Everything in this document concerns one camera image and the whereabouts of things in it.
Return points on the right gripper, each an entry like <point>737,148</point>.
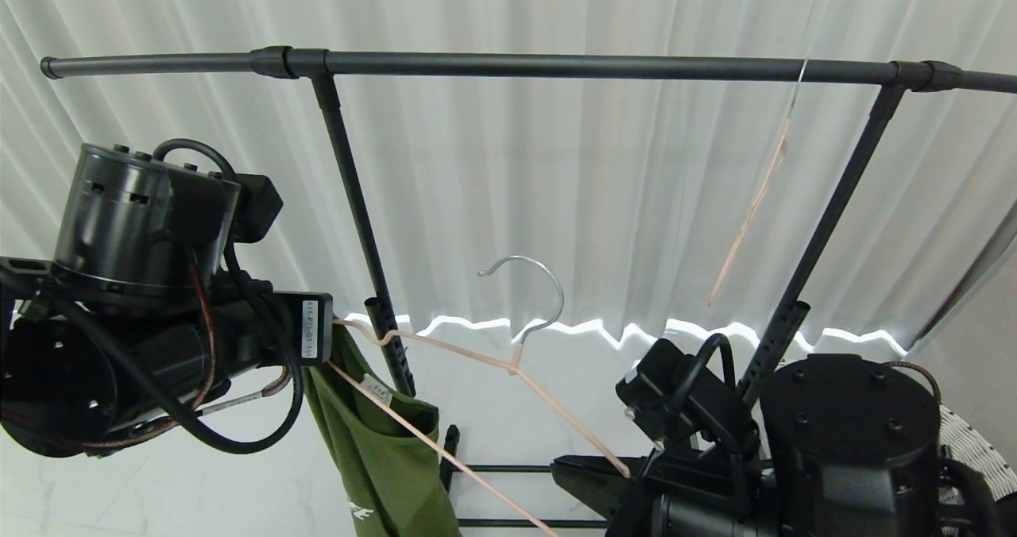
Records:
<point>699,513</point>

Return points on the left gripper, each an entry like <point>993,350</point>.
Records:
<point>254,334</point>

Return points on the green shirt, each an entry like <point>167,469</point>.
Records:
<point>381,457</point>

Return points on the pink clothes hanger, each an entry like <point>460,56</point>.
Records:
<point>515,368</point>
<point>747,218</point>

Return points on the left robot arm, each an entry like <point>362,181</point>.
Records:
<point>135,219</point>

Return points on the white laundry basket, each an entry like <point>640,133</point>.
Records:
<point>969,450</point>

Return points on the black clothes rack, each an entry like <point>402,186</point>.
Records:
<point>556,65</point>

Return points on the white curtain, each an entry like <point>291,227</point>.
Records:
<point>556,187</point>

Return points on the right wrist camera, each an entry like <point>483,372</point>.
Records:
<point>691,394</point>

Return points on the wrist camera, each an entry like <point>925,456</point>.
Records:
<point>258,203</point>
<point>691,394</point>

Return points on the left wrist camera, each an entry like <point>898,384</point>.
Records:
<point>258,203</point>

